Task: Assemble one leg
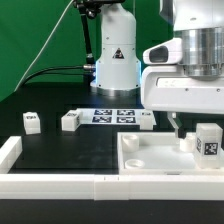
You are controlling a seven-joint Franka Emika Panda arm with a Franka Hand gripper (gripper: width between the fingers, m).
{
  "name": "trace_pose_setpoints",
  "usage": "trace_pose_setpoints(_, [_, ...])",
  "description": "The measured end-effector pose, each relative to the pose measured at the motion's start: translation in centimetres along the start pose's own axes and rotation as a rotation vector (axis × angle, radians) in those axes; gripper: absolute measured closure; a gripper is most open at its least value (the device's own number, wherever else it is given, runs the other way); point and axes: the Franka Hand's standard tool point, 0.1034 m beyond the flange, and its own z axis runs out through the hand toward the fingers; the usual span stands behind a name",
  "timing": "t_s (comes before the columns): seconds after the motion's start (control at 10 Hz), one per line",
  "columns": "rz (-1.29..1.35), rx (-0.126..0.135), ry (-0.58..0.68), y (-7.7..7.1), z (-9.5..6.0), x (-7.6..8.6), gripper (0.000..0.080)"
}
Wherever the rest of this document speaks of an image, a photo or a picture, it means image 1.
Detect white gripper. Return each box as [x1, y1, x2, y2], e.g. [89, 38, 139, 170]
[141, 66, 224, 139]

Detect white square table top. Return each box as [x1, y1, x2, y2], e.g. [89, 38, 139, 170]
[117, 132, 224, 175]

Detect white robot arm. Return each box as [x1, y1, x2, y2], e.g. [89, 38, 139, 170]
[91, 0, 224, 114]

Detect white U-shaped fence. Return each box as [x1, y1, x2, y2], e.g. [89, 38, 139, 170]
[0, 136, 224, 200]

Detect sheet of fiducial tags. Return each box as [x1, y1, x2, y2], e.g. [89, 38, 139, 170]
[65, 108, 153, 125]

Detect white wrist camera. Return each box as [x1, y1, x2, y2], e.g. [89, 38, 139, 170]
[143, 38, 183, 65]

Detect black cable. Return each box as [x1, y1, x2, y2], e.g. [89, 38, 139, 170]
[23, 65, 96, 86]

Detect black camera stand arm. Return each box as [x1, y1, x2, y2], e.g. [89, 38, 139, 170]
[73, 0, 114, 66]

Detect white cable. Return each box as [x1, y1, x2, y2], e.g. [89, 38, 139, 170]
[13, 0, 75, 92]

